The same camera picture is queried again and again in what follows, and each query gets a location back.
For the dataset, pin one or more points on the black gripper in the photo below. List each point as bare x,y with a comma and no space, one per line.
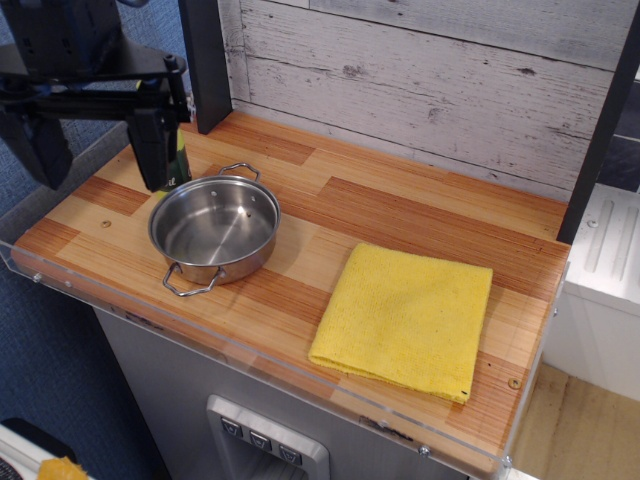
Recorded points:
145,89

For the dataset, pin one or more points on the yellow-green toy bottle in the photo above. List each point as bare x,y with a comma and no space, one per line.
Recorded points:
177,172

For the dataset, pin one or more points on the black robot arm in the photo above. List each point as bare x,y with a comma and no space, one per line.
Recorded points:
71,60

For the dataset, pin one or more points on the yellow folded towel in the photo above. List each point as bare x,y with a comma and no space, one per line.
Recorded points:
405,319

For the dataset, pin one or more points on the clear acrylic table guard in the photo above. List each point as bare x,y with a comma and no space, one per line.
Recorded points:
89,240

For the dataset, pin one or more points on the stainless steel pot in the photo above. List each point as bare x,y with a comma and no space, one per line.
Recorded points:
215,230

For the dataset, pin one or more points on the grey toy fridge cabinet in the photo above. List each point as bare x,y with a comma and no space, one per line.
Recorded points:
172,378

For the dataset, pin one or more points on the black white object corner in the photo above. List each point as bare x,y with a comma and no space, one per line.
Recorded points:
21,458

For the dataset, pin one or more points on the yellow object bottom left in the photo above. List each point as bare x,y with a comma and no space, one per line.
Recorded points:
60,469

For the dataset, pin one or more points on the silver ice dispenser panel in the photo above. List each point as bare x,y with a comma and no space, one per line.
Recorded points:
252,446

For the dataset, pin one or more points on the white toy sink unit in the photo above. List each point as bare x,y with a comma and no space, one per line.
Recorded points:
594,334

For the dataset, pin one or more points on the black vertical post left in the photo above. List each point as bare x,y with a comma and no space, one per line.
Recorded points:
206,58

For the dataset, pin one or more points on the black vertical post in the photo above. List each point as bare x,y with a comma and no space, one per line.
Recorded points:
621,84
206,58

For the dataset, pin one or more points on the black vertical post right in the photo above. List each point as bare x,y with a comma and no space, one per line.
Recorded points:
621,84

